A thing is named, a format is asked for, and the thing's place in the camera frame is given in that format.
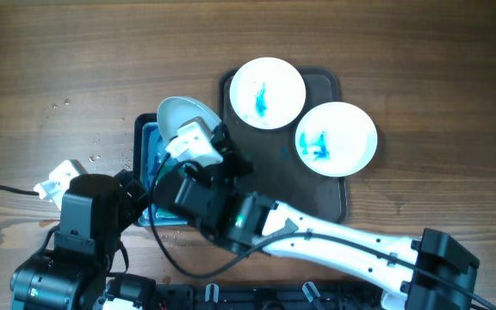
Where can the white plate two smears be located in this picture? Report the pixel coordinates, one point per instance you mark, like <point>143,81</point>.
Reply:
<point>336,139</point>

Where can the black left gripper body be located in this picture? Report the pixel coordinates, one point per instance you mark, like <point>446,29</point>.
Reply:
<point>129,209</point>

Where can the small white plate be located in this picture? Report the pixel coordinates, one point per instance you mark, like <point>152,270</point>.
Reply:
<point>180,116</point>

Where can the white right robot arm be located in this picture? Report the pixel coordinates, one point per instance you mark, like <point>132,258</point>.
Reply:
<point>431,272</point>

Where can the dark brown serving tray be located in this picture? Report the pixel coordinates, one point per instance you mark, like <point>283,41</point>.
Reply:
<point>278,170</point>

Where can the white plate streak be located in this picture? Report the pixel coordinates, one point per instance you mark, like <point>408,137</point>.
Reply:
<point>267,93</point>

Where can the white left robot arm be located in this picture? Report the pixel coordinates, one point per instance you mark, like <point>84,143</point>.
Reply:
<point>69,270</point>

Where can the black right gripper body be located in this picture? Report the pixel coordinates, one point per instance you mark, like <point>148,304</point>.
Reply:
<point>224,178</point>

